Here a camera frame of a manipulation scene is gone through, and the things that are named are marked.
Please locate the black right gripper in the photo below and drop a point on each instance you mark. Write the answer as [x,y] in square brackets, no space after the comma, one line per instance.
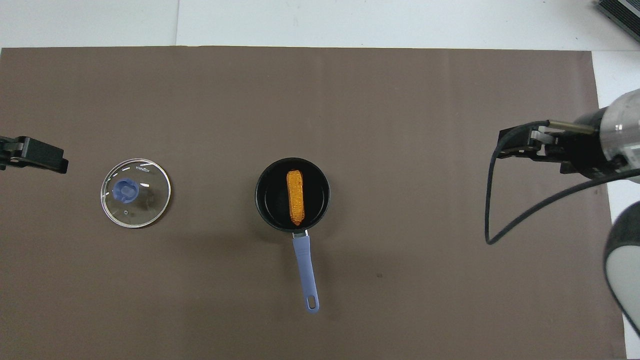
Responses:
[585,150]

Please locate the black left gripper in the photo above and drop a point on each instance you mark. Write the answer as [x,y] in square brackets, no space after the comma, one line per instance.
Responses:
[4,152]

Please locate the glass lid with blue knob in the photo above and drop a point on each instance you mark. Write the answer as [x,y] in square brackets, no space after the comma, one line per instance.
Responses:
[140,200]

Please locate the yellow corn cob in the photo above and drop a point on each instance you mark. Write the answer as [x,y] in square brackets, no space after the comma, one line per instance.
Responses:
[295,197]

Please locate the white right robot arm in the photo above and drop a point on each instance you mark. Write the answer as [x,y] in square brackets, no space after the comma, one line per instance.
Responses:
[625,130]

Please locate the brown table mat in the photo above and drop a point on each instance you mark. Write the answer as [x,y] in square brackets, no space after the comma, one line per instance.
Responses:
[400,90]

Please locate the black ribbed metal device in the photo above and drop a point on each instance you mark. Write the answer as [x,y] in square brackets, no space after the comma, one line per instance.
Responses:
[622,11]

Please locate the dark blue saucepan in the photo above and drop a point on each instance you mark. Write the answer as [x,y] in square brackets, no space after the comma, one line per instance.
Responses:
[272,200]

